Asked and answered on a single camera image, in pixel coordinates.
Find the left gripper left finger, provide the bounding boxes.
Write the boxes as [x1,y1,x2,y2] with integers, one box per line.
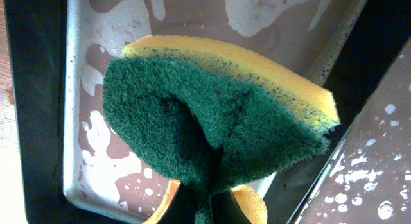
[158,182,197,224]

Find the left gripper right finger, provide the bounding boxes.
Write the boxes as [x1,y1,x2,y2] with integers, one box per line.
[211,190,250,224]

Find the yellow green sponge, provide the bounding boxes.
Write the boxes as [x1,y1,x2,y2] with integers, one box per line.
[102,35,340,223]

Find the large brown serving tray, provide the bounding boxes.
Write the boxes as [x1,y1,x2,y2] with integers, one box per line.
[288,43,410,224]

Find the small soapy water tray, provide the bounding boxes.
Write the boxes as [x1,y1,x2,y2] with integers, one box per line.
[3,0,411,224]

